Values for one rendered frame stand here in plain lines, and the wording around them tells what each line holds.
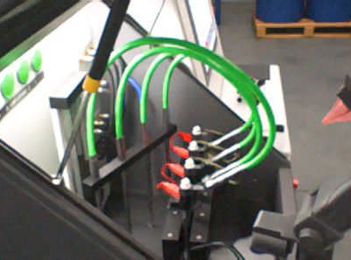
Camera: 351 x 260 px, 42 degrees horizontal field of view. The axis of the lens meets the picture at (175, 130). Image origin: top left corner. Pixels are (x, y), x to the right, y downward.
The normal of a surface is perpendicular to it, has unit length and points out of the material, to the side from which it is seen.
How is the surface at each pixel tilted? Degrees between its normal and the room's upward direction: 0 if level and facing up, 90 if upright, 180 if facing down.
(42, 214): 90
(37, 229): 90
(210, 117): 90
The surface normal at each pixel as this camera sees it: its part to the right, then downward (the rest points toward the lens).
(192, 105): -0.15, 0.48
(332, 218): -0.48, 0.59
